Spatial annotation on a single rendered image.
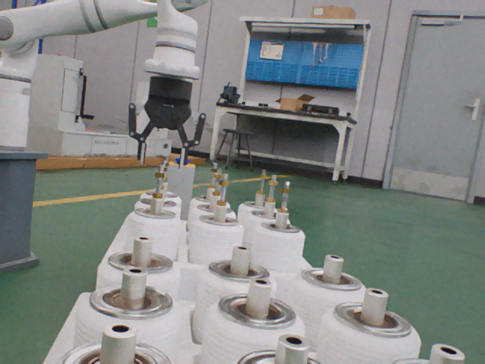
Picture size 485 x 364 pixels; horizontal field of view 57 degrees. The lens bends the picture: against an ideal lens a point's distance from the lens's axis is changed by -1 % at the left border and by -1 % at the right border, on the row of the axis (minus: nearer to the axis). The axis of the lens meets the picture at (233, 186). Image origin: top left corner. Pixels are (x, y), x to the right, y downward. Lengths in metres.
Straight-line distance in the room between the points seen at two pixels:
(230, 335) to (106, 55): 7.26
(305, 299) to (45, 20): 0.89
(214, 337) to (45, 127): 3.26
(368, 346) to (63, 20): 0.98
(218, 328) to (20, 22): 0.95
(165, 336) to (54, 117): 3.20
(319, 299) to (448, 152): 5.23
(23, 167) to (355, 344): 0.97
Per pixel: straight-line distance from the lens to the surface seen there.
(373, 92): 5.82
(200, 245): 0.81
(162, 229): 0.79
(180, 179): 1.20
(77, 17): 1.16
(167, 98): 0.80
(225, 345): 0.42
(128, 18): 1.15
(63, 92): 3.53
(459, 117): 5.75
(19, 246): 1.28
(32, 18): 1.20
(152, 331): 0.40
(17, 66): 1.25
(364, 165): 5.78
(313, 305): 0.55
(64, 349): 0.51
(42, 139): 3.63
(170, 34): 0.80
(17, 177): 1.22
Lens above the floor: 0.42
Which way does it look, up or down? 7 degrees down
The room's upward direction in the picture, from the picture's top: 8 degrees clockwise
